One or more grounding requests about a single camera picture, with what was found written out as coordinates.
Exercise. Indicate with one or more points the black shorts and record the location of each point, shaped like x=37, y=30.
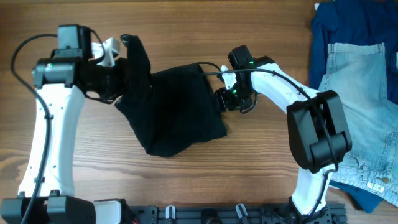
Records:
x=168, y=110

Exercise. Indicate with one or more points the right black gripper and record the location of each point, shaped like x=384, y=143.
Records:
x=222, y=99

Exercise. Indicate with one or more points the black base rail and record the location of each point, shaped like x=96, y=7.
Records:
x=261, y=214

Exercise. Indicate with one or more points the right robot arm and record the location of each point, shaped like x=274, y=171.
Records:
x=319, y=136

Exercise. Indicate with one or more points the blue shirt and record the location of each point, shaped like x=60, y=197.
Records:
x=359, y=23

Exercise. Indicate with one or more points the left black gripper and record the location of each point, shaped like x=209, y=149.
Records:
x=121, y=66

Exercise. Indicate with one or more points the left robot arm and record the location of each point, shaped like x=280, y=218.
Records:
x=61, y=83

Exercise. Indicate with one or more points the light blue denim jeans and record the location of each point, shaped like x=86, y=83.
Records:
x=358, y=75

